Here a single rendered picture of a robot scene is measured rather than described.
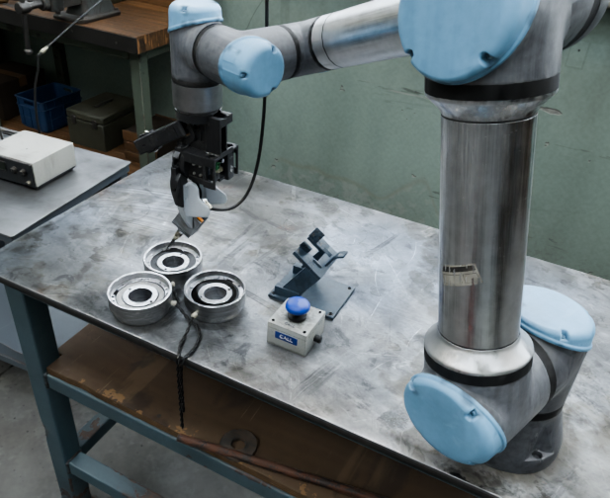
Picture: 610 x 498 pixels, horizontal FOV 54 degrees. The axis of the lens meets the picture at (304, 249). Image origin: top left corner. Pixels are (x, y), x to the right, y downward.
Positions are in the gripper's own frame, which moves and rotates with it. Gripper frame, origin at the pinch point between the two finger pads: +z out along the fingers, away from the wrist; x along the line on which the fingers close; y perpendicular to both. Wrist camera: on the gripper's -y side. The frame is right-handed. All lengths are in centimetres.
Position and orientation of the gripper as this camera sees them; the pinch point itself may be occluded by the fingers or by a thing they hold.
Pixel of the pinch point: (192, 215)
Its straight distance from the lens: 106.1
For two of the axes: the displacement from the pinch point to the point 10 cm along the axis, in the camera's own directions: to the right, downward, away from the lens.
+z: -0.6, 8.3, 5.6
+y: 8.9, 2.9, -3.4
